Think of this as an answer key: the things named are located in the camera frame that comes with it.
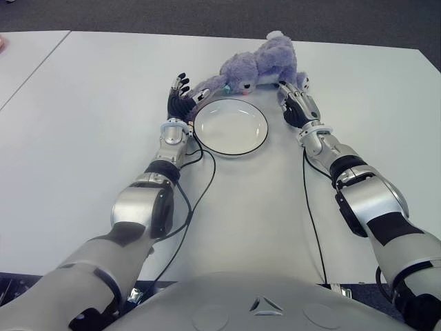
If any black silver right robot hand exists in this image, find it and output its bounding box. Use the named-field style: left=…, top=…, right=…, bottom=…
left=277, top=81, right=321, bottom=128

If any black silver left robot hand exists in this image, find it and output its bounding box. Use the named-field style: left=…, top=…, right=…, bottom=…
left=167, top=72, right=211, bottom=121

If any white plate black rim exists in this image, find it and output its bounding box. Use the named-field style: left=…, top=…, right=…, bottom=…
left=192, top=99, right=269, bottom=160

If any purple plush rabbit doll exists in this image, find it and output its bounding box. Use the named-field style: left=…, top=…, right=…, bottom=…
left=189, top=30, right=310, bottom=111

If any grey robot torso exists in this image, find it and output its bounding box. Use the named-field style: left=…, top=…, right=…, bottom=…
left=99, top=270, right=397, bottom=331

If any long thin black cable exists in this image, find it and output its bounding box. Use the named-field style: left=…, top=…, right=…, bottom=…
left=302, top=148, right=328, bottom=285
left=151, top=130, right=217, bottom=290

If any looped black arm cable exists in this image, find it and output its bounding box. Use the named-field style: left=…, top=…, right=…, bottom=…
left=150, top=129, right=204, bottom=242

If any metal table bracket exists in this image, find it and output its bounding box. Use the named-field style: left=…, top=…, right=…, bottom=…
left=125, top=288, right=143, bottom=305
left=329, top=283, right=354, bottom=298

